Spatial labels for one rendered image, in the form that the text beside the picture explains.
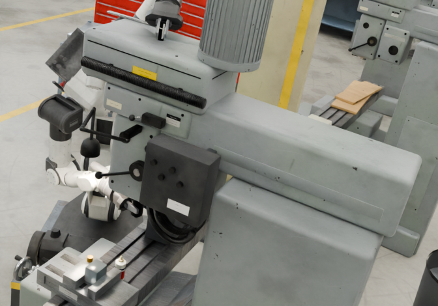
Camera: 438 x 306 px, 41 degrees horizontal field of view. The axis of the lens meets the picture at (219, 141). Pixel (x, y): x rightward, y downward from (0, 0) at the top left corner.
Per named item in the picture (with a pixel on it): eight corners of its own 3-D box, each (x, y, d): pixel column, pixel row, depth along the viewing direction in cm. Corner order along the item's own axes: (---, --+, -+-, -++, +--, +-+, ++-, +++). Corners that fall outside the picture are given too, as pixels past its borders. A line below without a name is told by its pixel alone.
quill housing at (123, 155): (103, 190, 212) (111, 111, 198) (134, 169, 229) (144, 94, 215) (148, 209, 206) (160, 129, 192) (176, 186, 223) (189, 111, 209)
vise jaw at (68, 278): (62, 282, 207) (62, 273, 205) (89, 262, 219) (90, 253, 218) (75, 290, 205) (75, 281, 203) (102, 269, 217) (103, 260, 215)
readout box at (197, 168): (135, 205, 170) (144, 141, 161) (152, 192, 178) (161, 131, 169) (195, 231, 164) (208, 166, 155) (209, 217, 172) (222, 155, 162)
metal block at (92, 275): (83, 280, 208) (85, 266, 205) (94, 271, 213) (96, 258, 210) (95, 286, 206) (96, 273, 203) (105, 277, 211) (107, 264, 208)
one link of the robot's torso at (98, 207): (87, 202, 323) (86, 140, 290) (122, 208, 323) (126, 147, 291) (79, 223, 312) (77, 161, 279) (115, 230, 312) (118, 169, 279)
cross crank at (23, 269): (6, 282, 263) (6, 261, 257) (24, 268, 272) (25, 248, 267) (33, 296, 258) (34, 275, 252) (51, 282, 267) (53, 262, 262)
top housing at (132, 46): (77, 73, 195) (81, 27, 188) (122, 57, 217) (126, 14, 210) (201, 119, 180) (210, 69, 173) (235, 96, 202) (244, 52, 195)
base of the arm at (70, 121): (41, 124, 242) (33, 107, 233) (63, 104, 248) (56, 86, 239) (67, 141, 237) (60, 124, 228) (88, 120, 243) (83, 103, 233)
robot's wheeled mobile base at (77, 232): (68, 204, 354) (72, 156, 339) (152, 219, 355) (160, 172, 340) (32, 271, 296) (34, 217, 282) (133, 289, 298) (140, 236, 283)
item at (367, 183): (156, 148, 194) (163, 93, 185) (188, 127, 213) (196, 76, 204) (392, 242, 169) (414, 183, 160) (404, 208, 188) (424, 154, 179)
